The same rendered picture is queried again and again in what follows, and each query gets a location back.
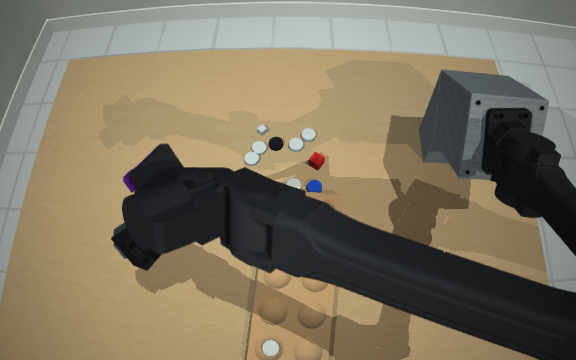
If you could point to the red cube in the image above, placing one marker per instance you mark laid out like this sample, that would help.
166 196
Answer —
316 161

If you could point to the blue disc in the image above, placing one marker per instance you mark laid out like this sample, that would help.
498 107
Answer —
314 186

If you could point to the tan tray with round pockets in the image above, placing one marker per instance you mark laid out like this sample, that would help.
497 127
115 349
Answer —
294 312

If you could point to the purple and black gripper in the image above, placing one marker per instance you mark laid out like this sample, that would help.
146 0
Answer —
162 158

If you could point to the white disc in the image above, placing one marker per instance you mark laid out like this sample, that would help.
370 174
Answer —
270 348
296 144
259 148
294 183
308 135
251 158

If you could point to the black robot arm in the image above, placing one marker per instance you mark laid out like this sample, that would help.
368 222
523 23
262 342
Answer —
313 240

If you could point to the black disc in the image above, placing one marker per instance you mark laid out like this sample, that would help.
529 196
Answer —
275 143

